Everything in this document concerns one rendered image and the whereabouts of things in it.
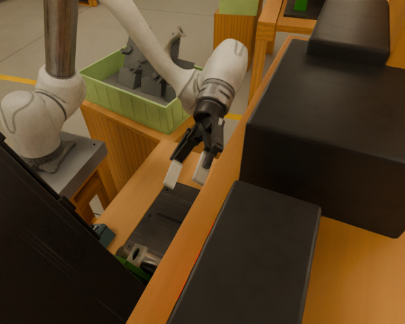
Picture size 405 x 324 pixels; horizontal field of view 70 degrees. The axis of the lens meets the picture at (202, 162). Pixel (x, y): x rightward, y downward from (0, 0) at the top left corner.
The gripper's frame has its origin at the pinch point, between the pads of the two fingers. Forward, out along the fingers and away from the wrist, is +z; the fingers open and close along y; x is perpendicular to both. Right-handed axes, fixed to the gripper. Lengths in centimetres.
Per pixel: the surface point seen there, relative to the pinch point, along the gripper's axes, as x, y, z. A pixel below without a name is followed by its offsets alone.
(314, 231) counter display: -13, 47, 14
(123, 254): -1.7, -12.1, 19.2
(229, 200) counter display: -17.3, 43.0, 13.1
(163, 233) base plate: 15.1, -30.4, 9.5
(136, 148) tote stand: 12, -95, -33
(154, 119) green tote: 8, -72, -43
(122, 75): -12, -99, -69
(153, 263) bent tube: -0.5, 2.2, 18.7
